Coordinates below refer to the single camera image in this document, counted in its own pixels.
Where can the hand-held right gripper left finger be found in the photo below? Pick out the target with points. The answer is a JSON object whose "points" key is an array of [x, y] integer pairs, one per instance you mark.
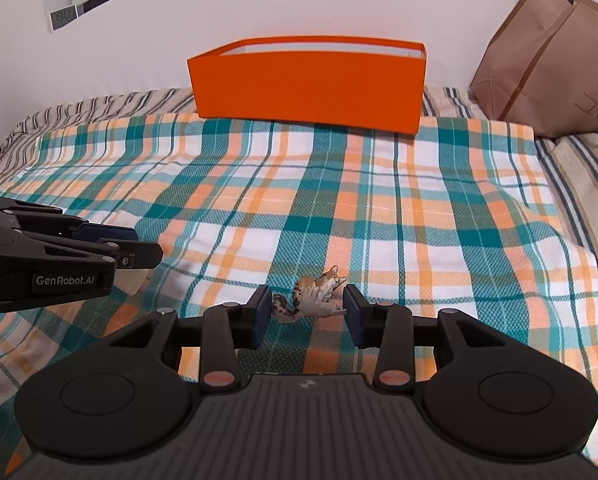
{"points": [[260, 317]]}

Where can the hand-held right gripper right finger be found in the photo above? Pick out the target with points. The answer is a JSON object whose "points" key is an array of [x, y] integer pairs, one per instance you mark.
{"points": [[355, 317]]}

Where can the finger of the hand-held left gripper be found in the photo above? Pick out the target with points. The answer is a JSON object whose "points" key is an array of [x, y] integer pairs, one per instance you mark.
{"points": [[106, 232], [139, 255]]}

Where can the tabby cat figurine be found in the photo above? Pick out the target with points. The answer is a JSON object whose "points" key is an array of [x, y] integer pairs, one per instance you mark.
{"points": [[311, 292]]}

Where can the orange storage box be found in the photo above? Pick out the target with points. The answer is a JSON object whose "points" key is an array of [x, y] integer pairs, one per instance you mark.
{"points": [[309, 85]]}

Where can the teal orange plaid blanket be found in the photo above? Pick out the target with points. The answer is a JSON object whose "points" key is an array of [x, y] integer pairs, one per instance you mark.
{"points": [[379, 200]]}

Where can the striped bedsheet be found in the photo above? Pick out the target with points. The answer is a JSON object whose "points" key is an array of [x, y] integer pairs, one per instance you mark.
{"points": [[584, 185]]}

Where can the brown paper bag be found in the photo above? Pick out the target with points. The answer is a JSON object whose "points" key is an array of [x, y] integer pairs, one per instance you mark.
{"points": [[539, 70]]}

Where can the digital wall clock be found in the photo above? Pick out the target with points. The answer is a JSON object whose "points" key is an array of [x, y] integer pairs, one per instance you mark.
{"points": [[64, 18]]}

